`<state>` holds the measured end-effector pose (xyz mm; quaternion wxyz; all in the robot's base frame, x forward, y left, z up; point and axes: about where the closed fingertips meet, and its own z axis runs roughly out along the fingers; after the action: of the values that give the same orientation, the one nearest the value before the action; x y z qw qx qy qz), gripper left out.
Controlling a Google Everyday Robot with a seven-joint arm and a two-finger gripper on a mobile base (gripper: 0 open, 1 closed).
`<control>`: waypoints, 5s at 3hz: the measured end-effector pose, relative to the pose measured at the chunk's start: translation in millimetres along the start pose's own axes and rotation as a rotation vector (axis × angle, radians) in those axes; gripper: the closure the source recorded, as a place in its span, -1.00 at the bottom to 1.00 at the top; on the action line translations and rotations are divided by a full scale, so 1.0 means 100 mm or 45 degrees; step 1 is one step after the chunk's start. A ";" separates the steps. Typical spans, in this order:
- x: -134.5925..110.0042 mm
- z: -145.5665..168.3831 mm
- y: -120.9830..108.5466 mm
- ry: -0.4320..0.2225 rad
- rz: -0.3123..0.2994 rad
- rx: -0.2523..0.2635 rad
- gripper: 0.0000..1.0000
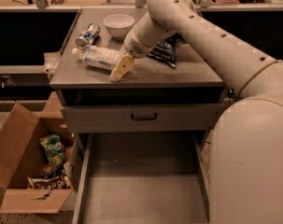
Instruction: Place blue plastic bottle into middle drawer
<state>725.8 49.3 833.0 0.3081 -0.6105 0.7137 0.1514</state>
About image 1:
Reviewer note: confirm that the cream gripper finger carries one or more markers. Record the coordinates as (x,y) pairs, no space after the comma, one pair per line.
(123,66)

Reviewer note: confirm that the clear plastic water bottle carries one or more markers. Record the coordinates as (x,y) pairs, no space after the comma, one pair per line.
(94,56)

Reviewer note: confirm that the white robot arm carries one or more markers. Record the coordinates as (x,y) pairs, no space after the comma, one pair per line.
(246,153)

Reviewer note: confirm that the grey drawer cabinet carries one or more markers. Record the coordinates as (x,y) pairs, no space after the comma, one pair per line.
(148,83)

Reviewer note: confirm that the closed grey upper drawer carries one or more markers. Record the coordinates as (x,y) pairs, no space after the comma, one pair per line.
(140,118)

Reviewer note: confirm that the open grey lower drawer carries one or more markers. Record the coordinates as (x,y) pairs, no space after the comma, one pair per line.
(141,178)

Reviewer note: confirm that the white ceramic bowl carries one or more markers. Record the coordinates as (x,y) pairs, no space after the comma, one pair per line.
(119,25)

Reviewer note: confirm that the blue chip bag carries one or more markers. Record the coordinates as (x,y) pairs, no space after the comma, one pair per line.
(166,50)

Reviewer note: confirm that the silver blue soda can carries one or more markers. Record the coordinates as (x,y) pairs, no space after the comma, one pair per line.
(88,36)

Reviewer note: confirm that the green snack bag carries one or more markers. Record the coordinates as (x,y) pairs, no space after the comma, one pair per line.
(53,149)

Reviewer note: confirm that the brown cardboard box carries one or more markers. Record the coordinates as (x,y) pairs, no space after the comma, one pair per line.
(22,157)

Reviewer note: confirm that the brown snack packet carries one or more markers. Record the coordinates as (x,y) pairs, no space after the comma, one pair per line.
(58,182)

